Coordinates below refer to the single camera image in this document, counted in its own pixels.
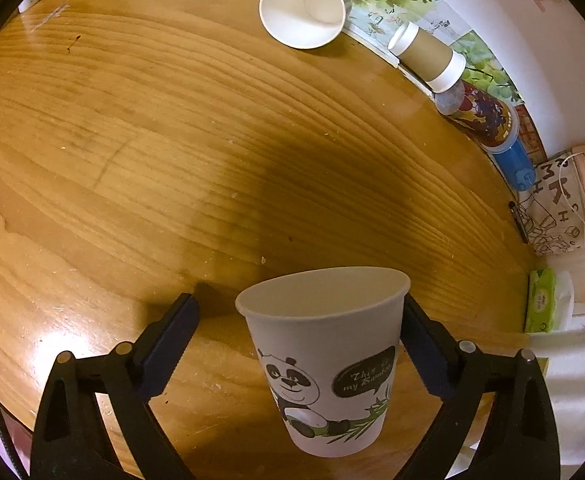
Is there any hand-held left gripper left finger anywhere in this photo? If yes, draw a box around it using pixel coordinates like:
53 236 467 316
31 293 201 480

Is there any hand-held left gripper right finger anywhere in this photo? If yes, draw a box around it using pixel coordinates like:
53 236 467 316
393 294 561 480

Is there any panda print paper cup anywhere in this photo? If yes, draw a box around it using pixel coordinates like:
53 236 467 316
235 266 411 458

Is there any brown and white paper cup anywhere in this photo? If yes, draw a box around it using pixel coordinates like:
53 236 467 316
387 21 467 94

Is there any green tissue pack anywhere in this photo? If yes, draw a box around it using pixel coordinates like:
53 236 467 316
523 268 559 334

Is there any black pen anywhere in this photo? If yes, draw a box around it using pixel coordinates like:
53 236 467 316
509 200 529 245

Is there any line drawing paper bag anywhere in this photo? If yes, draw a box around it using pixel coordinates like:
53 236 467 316
517 149 585 257

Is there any blue bottle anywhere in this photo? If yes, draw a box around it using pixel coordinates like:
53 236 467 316
492 140 538 192

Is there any grape print cylindrical can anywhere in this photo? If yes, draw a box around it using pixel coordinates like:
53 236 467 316
435 80 520 154

